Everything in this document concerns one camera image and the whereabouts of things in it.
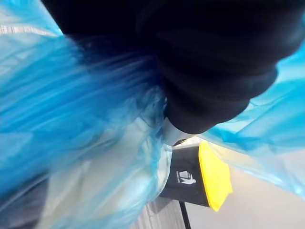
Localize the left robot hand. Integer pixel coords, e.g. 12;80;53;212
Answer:
41;0;305;146

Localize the blue plastic rubbish bag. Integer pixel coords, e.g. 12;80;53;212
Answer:
0;0;305;229

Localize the yellow-lid dark pedal trash can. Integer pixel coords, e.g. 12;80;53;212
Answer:
159;141;233;212

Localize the black baseboard strip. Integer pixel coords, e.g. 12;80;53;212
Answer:
179;201;193;229

